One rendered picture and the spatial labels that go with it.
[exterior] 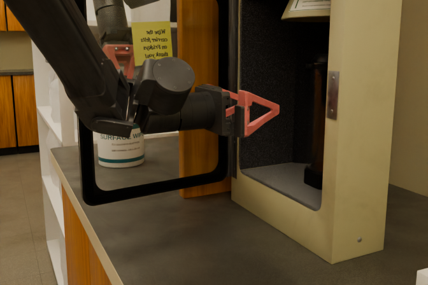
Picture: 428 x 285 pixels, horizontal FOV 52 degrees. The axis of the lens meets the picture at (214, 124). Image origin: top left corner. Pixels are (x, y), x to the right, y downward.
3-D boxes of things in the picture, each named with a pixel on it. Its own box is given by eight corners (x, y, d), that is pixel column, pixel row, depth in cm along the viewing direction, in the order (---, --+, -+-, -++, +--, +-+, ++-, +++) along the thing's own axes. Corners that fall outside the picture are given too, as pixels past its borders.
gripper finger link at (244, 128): (262, 84, 71) (210, 88, 67) (287, 88, 65) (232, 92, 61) (262, 125, 72) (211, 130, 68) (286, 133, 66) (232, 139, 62)
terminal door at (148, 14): (227, 180, 92) (228, -17, 85) (83, 208, 76) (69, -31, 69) (225, 179, 93) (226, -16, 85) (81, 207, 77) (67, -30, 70)
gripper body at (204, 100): (204, 85, 72) (162, 88, 69) (233, 91, 63) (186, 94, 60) (205, 123, 73) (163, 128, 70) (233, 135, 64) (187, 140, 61)
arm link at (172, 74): (98, 83, 66) (89, 132, 61) (107, 31, 57) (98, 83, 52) (175, 98, 69) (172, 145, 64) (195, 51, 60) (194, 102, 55)
